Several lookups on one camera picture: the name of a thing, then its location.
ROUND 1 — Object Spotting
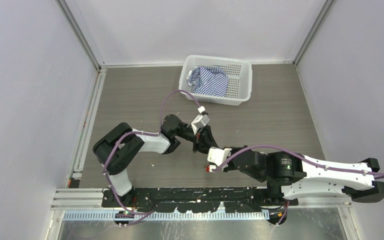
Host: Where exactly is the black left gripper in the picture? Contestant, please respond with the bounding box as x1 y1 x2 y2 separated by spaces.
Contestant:
176 123 217 155

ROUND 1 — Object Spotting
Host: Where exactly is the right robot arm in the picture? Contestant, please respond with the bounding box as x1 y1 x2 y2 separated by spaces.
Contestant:
207 146 384 205

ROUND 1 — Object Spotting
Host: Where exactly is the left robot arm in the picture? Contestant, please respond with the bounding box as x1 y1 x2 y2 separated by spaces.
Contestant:
92 112 218 207

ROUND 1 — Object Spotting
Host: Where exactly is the blue striped shirt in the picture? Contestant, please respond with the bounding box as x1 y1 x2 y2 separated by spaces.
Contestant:
187 66 229 97

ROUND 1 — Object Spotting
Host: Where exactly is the white plastic basket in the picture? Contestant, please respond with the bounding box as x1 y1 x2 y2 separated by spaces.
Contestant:
178 55 253 106

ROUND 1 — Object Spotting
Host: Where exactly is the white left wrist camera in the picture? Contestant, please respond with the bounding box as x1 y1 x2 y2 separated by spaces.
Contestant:
190 106 210 135

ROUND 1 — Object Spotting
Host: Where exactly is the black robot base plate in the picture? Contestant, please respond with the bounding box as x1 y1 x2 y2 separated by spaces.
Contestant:
102 187 286 214

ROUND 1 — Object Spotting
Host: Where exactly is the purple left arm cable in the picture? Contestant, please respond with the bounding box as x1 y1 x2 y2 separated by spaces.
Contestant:
101 89 203 227

